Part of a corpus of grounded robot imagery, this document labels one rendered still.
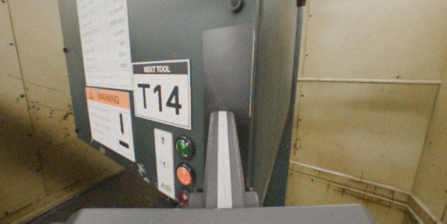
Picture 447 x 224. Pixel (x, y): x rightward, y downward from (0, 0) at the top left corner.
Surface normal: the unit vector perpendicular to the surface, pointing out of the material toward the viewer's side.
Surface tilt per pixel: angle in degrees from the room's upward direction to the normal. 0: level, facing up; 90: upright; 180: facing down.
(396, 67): 90
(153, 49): 90
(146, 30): 90
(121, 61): 90
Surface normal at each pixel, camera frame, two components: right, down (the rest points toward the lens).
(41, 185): 0.88, 0.09
